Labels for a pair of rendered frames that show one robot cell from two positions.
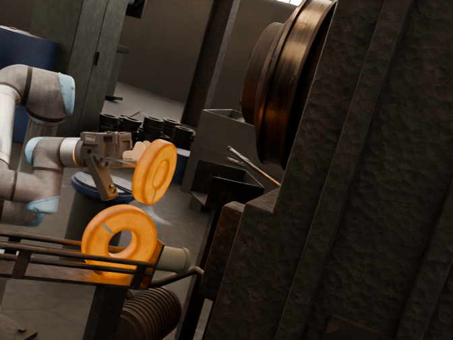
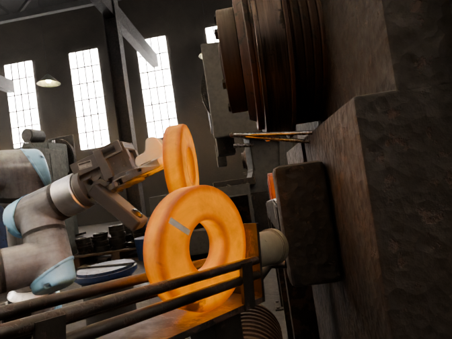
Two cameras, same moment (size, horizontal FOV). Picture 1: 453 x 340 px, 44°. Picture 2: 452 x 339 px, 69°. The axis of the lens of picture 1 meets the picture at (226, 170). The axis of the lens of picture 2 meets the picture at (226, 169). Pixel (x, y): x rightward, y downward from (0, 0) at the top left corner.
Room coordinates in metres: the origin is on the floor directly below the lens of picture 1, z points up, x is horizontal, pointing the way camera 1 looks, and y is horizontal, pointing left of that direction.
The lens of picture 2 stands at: (0.67, 0.22, 0.78)
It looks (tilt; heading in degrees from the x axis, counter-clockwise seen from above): 2 degrees up; 348
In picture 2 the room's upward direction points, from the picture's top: 8 degrees counter-clockwise
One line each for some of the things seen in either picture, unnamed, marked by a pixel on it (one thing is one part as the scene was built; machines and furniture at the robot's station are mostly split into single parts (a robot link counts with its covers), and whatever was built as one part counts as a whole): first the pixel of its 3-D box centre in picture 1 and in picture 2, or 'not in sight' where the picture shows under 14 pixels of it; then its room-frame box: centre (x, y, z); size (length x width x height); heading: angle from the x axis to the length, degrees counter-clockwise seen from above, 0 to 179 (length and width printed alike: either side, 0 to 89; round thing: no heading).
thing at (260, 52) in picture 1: (268, 75); (231, 62); (1.57, -0.04, 1.11); 0.28 x 0.06 x 0.28; 163
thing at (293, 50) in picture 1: (302, 84); (265, 56); (1.54, -0.13, 1.11); 0.47 x 0.06 x 0.47; 163
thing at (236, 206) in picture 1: (234, 254); (307, 221); (1.31, -0.07, 0.68); 0.11 x 0.08 x 0.24; 73
